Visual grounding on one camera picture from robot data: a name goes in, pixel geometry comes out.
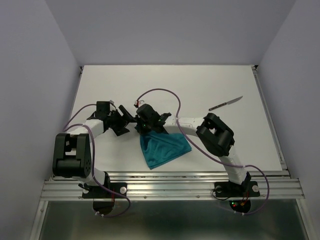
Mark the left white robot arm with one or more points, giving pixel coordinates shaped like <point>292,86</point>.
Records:
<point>74,148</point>

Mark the aluminium right side rail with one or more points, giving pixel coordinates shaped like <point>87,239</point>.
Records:
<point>275,138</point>

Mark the aluminium front rail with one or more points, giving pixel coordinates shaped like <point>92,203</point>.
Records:
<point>174,186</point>

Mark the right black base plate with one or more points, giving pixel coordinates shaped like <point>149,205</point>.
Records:
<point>227,189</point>

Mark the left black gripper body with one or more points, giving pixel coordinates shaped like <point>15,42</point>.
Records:
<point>117,122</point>

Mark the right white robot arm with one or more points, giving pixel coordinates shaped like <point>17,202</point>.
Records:
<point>215,135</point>

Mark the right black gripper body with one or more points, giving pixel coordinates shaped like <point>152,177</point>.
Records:
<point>143,127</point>

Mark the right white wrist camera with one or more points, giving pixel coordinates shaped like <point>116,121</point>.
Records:
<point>138,103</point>

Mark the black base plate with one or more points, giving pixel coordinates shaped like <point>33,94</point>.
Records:
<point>227,189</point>
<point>97,192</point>

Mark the metal knife black handle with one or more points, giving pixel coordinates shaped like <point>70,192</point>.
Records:
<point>225,103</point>

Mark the teal cloth napkin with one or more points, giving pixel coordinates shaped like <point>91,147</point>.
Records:
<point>160,148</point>

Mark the aluminium rail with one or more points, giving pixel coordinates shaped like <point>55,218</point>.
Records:
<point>174,186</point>
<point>275,138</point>

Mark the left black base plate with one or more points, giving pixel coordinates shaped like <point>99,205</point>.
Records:
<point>97,192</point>

